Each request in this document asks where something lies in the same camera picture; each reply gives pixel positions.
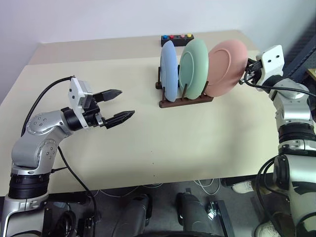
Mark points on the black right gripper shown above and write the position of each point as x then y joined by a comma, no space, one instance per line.
254,72

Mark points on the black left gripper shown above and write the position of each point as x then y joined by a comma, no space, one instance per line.
95,116

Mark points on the pink plate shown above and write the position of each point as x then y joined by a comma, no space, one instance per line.
222,71

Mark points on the green plate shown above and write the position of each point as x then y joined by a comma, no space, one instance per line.
195,71

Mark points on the blue plate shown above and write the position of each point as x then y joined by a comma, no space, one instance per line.
169,71

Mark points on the dark wooden dish rack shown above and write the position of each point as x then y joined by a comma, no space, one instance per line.
187,102

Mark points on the dark metal shelf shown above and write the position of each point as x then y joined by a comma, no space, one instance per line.
302,49

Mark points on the black button box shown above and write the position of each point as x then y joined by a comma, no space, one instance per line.
177,42

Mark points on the dark rounded robot leg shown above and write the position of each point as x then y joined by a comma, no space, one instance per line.
192,214
134,214

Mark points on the white shoe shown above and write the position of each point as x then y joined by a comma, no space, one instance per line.
243,187
266,228

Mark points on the black device under table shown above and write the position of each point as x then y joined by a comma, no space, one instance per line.
87,223

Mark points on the black metal stand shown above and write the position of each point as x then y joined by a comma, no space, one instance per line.
222,217

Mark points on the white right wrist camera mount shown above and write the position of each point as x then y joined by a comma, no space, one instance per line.
271,61

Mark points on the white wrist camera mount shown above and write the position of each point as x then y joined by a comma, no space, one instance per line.
77,95
271,61

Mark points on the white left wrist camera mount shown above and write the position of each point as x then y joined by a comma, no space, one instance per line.
77,95

